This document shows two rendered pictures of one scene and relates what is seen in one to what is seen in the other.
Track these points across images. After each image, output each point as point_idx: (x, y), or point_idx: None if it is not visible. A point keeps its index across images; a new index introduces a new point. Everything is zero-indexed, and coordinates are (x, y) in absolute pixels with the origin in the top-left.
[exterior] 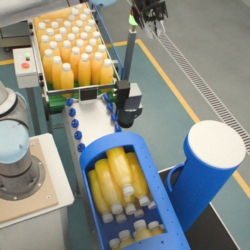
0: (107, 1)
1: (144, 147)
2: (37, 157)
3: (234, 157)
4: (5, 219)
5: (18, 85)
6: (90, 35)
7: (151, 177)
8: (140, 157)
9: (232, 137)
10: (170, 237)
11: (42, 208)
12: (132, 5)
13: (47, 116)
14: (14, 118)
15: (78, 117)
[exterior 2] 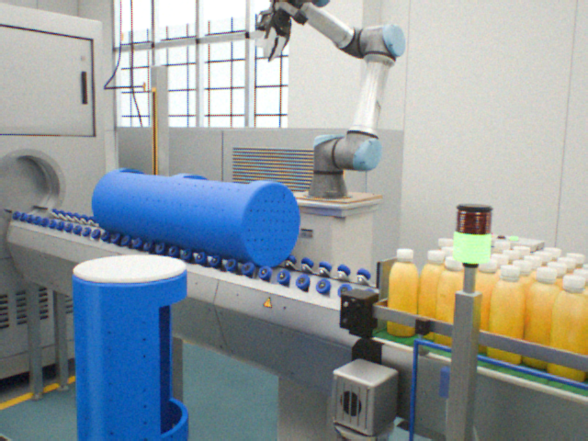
0: None
1: (236, 195)
2: (328, 198)
3: (96, 262)
4: (305, 191)
5: None
6: (531, 287)
7: (213, 184)
8: (233, 184)
9: (100, 272)
10: (178, 177)
11: None
12: (487, 205)
13: None
14: (341, 139)
15: (375, 291)
